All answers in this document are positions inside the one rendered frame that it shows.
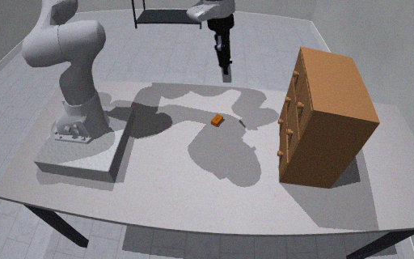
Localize orange nine-volt battery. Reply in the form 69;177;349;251
211;114;223;126

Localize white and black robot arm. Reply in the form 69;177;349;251
22;0;235;144

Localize brown wooden chest of drawers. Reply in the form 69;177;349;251
279;46;380;189

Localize brown wooden drawer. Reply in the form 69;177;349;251
285;79;296;124
286;108;299;160
277;130;289;180
293;53;306;99
278;102;287;144
296;79;312;137

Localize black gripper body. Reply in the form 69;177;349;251
207;14;234;45

